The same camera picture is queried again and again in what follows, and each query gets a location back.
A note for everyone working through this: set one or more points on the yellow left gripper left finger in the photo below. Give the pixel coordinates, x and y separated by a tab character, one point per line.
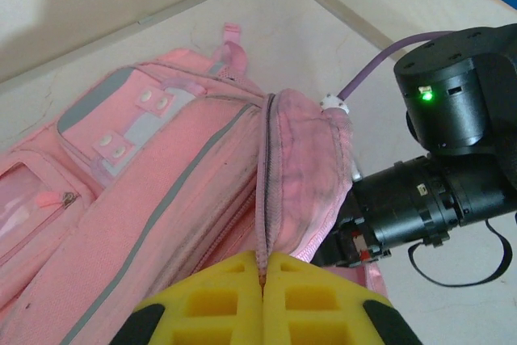
210	304

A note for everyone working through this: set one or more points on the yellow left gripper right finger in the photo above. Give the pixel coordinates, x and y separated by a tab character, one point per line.
315	304

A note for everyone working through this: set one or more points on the pink student backpack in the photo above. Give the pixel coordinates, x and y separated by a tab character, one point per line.
161	179

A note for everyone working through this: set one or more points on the aluminium side rail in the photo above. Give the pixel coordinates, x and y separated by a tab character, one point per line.
343	13

